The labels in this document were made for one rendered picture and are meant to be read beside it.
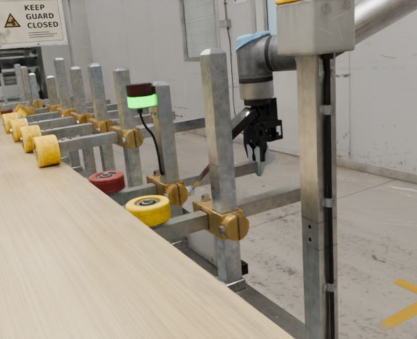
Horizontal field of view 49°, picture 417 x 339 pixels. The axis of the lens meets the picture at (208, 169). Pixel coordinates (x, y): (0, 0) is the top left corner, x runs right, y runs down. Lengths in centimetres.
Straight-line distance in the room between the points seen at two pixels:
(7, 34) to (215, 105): 280
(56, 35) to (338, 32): 308
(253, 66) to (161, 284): 74
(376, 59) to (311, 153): 343
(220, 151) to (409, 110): 313
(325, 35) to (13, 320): 48
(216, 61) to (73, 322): 49
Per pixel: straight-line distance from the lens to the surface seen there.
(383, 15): 122
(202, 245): 106
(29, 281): 64
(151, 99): 102
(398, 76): 391
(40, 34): 354
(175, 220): 87
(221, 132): 82
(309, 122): 61
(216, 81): 81
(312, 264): 68
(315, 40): 57
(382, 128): 405
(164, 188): 107
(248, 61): 119
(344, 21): 60
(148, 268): 61
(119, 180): 105
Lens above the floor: 117
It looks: 15 degrees down
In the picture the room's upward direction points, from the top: 5 degrees counter-clockwise
